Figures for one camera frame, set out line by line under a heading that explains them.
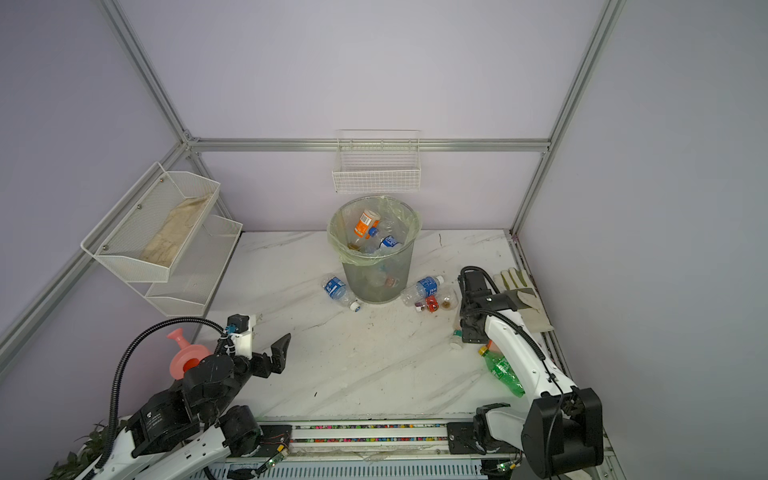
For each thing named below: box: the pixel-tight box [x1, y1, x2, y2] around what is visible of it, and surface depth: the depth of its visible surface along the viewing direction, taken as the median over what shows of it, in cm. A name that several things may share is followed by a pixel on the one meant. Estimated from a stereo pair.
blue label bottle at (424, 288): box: [400, 275, 445, 306], surface depth 100 cm
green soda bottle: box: [478, 345, 526, 398], surface depth 83 cm
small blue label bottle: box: [378, 235, 402, 249], surface depth 90 cm
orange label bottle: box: [354, 209, 381, 240], surface depth 95 cm
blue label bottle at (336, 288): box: [322, 276, 361, 313], surface depth 100 cm
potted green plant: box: [47, 419, 108, 480], surface depth 58 cm
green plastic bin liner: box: [326, 195, 422, 265], surface depth 94 cm
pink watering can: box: [167, 328, 212, 380], surface depth 77 cm
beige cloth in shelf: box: [140, 195, 211, 267], surface depth 81 cm
